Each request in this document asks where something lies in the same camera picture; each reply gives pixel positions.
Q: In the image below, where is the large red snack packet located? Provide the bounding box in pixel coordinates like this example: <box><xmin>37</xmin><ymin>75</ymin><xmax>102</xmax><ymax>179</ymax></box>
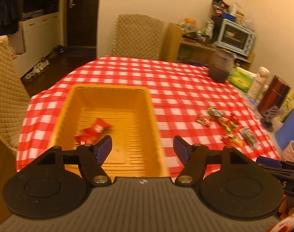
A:
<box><xmin>75</xmin><ymin>118</ymin><xmax>113</xmax><ymax>145</ymax></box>

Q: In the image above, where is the small red snack packet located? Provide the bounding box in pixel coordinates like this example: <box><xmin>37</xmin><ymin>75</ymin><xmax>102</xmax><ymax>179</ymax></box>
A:
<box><xmin>222</xmin><ymin>134</ymin><xmax>244</xmax><ymax>147</ymax></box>

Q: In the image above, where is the red gold candy packet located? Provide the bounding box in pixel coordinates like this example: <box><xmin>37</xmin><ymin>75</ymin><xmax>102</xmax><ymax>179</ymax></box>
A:
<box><xmin>196</xmin><ymin>114</ymin><xmax>212</xmax><ymax>128</ymax></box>

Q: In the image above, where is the green long snack packet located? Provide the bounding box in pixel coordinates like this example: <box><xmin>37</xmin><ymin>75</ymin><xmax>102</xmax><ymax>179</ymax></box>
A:
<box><xmin>207</xmin><ymin>107</ymin><xmax>236</xmax><ymax>134</ymax></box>

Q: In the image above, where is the grey dark snack packet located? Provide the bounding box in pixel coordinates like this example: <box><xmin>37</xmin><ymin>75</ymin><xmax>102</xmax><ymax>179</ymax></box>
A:
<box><xmin>240</xmin><ymin>127</ymin><xmax>258</xmax><ymax>148</ymax></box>

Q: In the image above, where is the white floral mug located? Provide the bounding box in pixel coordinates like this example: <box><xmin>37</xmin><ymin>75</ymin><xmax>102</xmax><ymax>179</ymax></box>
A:
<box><xmin>281</xmin><ymin>140</ymin><xmax>294</xmax><ymax>162</ymax></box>

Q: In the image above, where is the blue container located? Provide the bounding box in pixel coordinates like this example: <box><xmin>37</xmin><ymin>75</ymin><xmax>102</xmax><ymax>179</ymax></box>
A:
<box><xmin>275</xmin><ymin>110</ymin><xmax>294</xmax><ymax>150</ymax></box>

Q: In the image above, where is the red white checkered tablecloth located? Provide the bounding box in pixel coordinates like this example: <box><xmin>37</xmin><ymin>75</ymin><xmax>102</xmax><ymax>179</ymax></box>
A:
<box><xmin>16</xmin><ymin>56</ymin><xmax>279</xmax><ymax>177</ymax></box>

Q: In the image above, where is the yellow plastic tray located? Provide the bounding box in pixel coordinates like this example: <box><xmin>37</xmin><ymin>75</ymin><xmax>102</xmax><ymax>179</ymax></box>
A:
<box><xmin>48</xmin><ymin>84</ymin><xmax>169</xmax><ymax>179</ymax></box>

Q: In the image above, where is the brown metallic thermos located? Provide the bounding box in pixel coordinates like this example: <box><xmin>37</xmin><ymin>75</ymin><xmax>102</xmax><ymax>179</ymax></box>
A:
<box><xmin>257</xmin><ymin>75</ymin><xmax>291</xmax><ymax>115</ymax></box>

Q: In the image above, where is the green tissue pack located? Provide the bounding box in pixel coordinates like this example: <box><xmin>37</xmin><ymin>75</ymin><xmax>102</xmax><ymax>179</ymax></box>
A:
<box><xmin>228</xmin><ymin>67</ymin><xmax>256</xmax><ymax>93</ymax></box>

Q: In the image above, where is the white thermos bottle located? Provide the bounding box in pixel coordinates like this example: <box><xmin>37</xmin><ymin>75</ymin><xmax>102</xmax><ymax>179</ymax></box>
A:
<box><xmin>247</xmin><ymin>67</ymin><xmax>270</xmax><ymax>100</ymax></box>

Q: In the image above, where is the dark glass jar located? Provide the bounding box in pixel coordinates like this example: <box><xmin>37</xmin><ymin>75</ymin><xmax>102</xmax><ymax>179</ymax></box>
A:
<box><xmin>208</xmin><ymin>49</ymin><xmax>236</xmax><ymax>83</ymax></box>

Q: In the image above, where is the left quilted beige chair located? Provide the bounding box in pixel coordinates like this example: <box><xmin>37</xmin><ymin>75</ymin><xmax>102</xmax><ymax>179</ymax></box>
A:
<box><xmin>0</xmin><ymin>36</ymin><xmax>30</xmax><ymax>154</ymax></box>

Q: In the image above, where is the quilted beige chair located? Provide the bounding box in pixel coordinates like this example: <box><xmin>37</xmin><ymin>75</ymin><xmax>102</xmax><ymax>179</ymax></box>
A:
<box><xmin>0</xmin><ymin>36</ymin><xmax>30</xmax><ymax>154</ymax></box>
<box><xmin>111</xmin><ymin>13</ymin><xmax>171</xmax><ymax>61</ymax></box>

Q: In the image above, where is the wooden side shelf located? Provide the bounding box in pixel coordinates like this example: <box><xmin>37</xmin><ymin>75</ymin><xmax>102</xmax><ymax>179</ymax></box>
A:
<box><xmin>161</xmin><ymin>22</ymin><xmax>256</xmax><ymax>71</ymax></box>

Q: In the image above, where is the light blue toaster oven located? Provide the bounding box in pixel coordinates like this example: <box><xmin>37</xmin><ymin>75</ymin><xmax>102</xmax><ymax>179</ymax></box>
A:
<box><xmin>216</xmin><ymin>19</ymin><xmax>256</xmax><ymax>57</ymax></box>

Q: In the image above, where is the far quilted beige chair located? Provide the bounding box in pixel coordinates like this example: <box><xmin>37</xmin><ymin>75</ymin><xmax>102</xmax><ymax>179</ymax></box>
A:
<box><xmin>111</xmin><ymin>13</ymin><xmax>171</xmax><ymax>61</ymax></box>

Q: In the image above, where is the orange lid snack jar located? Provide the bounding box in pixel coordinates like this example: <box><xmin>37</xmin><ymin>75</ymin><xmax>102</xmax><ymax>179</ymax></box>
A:
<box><xmin>179</xmin><ymin>18</ymin><xmax>197</xmax><ymax>35</ymax></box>

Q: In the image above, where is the white shoe cabinet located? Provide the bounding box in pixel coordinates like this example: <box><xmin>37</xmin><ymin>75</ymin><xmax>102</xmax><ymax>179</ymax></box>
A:
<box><xmin>14</xmin><ymin>0</ymin><xmax>61</xmax><ymax>77</ymax></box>

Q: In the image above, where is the dark snack bag on oven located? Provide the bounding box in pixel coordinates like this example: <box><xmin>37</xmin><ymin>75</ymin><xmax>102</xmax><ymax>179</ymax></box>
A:
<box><xmin>212</xmin><ymin>0</ymin><xmax>230</xmax><ymax>16</ymax></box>

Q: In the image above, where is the dark wooden door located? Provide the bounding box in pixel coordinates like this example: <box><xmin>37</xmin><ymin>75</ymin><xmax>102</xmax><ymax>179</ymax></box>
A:
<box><xmin>66</xmin><ymin>0</ymin><xmax>99</xmax><ymax>49</ymax></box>

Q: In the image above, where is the hanging dark coat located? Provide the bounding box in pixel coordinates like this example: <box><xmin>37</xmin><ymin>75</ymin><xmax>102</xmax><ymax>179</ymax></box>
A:
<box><xmin>0</xmin><ymin>0</ymin><xmax>25</xmax><ymax>38</ymax></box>

